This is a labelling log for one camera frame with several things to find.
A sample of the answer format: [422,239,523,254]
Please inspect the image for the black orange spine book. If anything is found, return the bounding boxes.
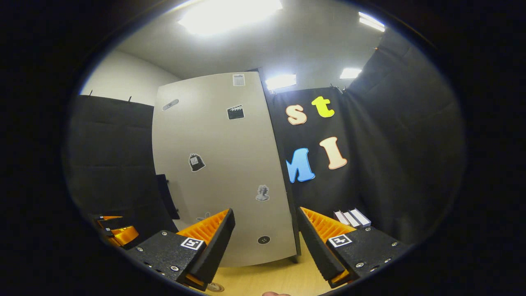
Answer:
[342,210,362,229]

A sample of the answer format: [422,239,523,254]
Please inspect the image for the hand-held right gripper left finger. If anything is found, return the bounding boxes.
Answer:
[127,208,236,291]

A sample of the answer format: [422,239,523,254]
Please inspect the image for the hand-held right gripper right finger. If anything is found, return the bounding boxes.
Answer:
[297,207,410,288]

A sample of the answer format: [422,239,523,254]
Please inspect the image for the black cabinet door handle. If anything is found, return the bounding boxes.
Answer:
[156,174,181,220]

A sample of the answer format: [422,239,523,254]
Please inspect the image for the black backdrop cloth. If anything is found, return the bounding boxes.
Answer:
[67,28,466,248]

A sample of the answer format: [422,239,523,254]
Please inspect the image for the blue grey spine book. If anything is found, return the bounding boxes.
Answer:
[349,208,372,228]

